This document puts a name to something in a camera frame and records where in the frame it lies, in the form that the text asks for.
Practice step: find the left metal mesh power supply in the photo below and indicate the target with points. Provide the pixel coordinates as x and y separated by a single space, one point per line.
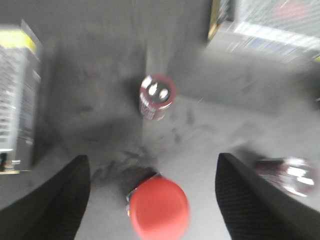
20 61

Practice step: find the dark red capacitor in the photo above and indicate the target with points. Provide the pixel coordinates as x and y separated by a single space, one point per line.
156 94
294 175

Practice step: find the front dark red capacitor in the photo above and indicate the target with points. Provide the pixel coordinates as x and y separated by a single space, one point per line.
294 175

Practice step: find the right metal mesh power supply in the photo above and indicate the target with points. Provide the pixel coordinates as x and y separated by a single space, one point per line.
283 30

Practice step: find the rear dark red capacitor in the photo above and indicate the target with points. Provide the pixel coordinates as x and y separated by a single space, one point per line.
156 94

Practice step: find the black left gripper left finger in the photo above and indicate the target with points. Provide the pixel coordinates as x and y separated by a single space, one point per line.
53 211

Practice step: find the red mushroom push button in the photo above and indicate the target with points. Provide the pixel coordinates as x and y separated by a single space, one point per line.
158 209

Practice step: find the metal mesh power supply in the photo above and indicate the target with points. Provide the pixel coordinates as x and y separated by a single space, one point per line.
283 30
20 61

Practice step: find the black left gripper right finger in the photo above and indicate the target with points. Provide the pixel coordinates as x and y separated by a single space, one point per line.
253 209

